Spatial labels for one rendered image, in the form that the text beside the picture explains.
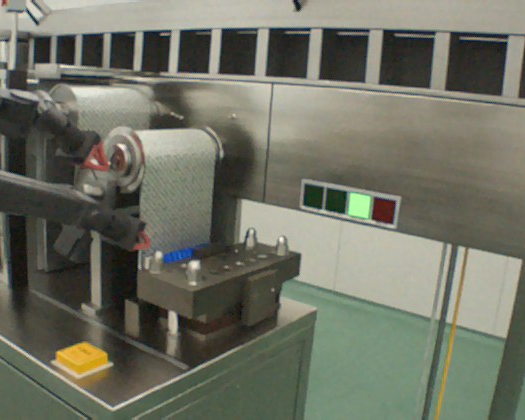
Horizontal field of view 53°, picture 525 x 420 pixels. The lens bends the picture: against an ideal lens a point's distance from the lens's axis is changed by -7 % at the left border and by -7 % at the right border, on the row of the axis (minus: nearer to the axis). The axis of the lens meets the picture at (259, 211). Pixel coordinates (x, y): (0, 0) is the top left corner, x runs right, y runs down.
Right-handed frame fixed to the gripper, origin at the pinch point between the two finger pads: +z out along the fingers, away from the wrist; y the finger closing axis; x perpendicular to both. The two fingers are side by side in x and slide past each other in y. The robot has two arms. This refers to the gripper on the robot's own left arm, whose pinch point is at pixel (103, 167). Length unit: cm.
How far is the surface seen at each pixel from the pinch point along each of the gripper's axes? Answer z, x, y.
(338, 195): 33, 17, 37
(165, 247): 21.3, -7.6, 6.6
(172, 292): 14.9, -18.5, 20.8
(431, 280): 270, 89, -17
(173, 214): 18.6, -0.3, 7.0
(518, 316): 63, 8, 78
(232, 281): 24.5, -10.4, 26.0
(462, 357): 264, 43, 19
